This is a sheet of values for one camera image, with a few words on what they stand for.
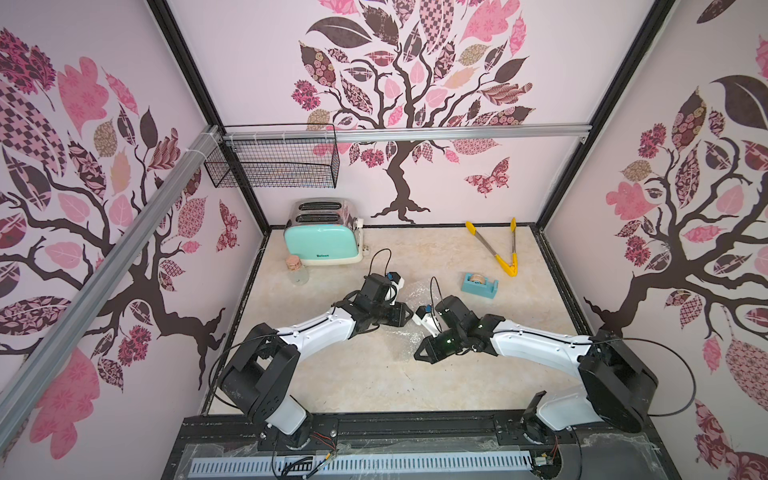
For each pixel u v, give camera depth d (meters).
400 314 0.76
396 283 0.80
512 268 1.04
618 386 0.43
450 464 0.70
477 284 0.98
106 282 0.52
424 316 0.76
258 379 0.43
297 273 0.98
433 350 0.71
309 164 0.83
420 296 0.86
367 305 0.68
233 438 0.74
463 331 0.66
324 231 0.97
